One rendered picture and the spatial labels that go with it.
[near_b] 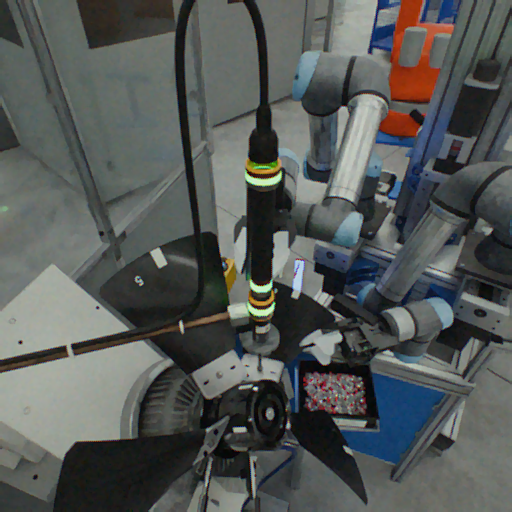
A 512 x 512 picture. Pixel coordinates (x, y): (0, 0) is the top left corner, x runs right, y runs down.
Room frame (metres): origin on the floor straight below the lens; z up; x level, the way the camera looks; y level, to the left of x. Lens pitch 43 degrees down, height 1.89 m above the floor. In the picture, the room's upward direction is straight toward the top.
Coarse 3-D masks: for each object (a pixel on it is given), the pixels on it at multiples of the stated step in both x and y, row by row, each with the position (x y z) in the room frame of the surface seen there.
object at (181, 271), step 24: (192, 240) 0.53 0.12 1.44; (216, 240) 0.54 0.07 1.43; (144, 264) 0.47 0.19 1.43; (168, 264) 0.48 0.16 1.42; (192, 264) 0.49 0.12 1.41; (216, 264) 0.50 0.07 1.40; (120, 288) 0.43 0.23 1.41; (144, 288) 0.44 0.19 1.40; (168, 288) 0.45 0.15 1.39; (192, 288) 0.46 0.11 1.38; (216, 288) 0.47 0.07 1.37; (120, 312) 0.41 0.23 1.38; (144, 312) 0.42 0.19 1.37; (168, 312) 0.42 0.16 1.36; (216, 312) 0.44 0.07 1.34; (168, 336) 0.40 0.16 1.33; (192, 336) 0.40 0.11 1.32; (216, 336) 0.40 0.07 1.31; (192, 360) 0.37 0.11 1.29
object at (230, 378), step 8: (232, 352) 0.39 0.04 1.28; (216, 360) 0.38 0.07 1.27; (224, 360) 0.38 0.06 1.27; (232, 360) 0.38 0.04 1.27; (200, 368) 0.37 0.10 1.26; (208, 368) 0.37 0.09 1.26; (216, 368) 0.37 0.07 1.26; (224, 368) 0.37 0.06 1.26; (240, 368) 0.37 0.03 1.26; (192, 376) 0.36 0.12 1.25; (200, 376) 0.36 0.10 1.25; (208, 376) 0.36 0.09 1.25; (224, 376) 0.36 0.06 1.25; (232, 376) 0.36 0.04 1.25; (240, 376) 0.36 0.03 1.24; (200, 384) 0.35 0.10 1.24; (208, 384) 0.35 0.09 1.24; (216, 384) 0.35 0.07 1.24; (224, 384) 0.35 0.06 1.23; (232, 384) 0.35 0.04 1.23; (208, 392) 0.34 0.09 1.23; (216, 392) 0.34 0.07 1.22
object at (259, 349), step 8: (240, 304) 0.41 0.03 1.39; (232, 312) 0.40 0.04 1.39; (232, 320) 0.38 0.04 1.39; (240, 320) 0.39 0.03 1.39; (248, 320) 0.39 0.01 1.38; (240, 328) 0.38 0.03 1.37; (248, 328) 0.38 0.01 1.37; (272, 328) 0.43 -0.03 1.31; (240, 336) 0.40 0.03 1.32; (248, 336) 0.39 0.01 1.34; (272, 336) 0.41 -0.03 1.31; (248, 344) 0.39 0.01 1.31; (256, 344) 0.39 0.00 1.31; (264, 344) 0.39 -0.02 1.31; (272, 344) 0.39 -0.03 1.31; (256, 352) 0.38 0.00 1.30; (264, 352) 0.38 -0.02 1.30; (272, 352) 0.38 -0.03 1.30
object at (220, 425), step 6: (222, 420) 0.28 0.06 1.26; (228, 420) 0.29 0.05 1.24; (216, 426) 0.27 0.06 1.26; (222, 426) 0.28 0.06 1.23; (210, 432) 0.26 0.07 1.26; (222, 432) 0.28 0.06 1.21; (210, 438) 0.26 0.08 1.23; (216, 438) 0.27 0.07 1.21; (204, 444) 0.25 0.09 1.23; (216, 444) 0.27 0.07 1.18; (204, 450) 0.25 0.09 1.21; (210, 450) 0.26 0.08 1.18; (198, 456) 0.24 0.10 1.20; (204, 456) 0.25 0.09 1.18
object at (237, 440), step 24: (240, 384) 0.35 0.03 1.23; (264, 384) 0.34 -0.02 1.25; (216, 408) 0.33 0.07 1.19; (240, 408) 0.30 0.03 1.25; (264, 408) 0.31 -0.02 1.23; (288, 408) 0.33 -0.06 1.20; (240, 432) 0.27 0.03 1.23; (264, 432) 0.27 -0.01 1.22; (288, 432) 0.29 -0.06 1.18; (216, 456) 0.26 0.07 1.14
